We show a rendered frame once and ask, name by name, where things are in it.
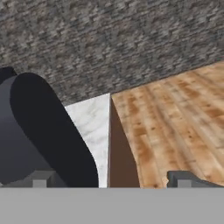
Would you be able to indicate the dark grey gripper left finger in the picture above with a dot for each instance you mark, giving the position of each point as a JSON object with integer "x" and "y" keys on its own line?
{"x": 39, "y": 178}

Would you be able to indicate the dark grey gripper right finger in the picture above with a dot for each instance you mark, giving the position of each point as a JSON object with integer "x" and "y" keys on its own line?
{"x": 183, "y": 178}

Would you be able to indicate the black stand mixer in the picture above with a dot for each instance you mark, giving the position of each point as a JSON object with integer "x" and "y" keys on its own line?
{"x": 40, "y": 128}

